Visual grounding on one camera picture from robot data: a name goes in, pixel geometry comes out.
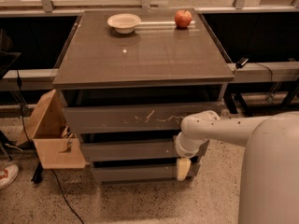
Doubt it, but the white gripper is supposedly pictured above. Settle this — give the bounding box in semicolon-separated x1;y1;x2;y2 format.
175;132;203;181

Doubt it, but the grey drawer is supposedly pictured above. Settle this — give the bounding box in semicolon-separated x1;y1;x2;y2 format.
79;137;211;162
63;102;224;134
90;162;202;183

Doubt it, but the small black device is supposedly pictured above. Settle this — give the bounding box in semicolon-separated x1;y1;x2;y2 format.
235;57;249;69

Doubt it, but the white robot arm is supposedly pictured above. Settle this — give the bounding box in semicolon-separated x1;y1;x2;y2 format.
174;110;299;224

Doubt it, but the black stand foot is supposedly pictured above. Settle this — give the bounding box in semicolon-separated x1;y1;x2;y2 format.
31;162;43;184

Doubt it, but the black table leg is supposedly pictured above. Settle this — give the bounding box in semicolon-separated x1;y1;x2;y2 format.
223;85;253;117

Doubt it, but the cardboard box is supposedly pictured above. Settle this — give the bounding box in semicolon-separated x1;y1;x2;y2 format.
17;90;86;169

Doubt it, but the black floor cable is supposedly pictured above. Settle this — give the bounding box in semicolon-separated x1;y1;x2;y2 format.
16;69;86;224

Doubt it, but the grey bench rail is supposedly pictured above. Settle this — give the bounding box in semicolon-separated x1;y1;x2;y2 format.
0;69;58;91

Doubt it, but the grey drawer cabinet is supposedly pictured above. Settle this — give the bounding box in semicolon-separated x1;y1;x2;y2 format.
53;8;234;169

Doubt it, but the white bowl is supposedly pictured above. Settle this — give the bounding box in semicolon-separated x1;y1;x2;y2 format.
107;13;141;34

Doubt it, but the red apple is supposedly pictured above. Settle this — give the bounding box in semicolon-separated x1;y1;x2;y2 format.
175;10;192;28

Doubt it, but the grey top drawer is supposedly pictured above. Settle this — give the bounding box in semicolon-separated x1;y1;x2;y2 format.
63;102;224;134

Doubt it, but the white red sneaker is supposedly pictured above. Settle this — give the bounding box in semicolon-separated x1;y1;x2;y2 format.
0;164;20;189

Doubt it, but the grey bottom drawer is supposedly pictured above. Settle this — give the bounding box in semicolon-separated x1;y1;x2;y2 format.
90;162;202;183

